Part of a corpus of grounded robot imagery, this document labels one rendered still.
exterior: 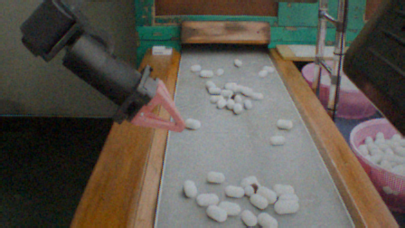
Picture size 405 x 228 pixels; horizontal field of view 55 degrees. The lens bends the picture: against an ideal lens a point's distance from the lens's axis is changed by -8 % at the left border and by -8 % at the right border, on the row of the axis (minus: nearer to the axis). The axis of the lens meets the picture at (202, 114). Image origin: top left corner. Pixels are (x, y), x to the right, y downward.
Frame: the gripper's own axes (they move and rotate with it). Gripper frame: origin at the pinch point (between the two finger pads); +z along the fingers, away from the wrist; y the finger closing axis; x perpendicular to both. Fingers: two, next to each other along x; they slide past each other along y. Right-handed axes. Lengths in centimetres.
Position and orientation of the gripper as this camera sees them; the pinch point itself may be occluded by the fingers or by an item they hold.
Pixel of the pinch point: (179, 126)
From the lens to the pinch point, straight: 63.3
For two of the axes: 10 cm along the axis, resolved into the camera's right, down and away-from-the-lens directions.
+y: -0.1, -4.1, 9.1
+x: -6.3, 7.1, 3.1
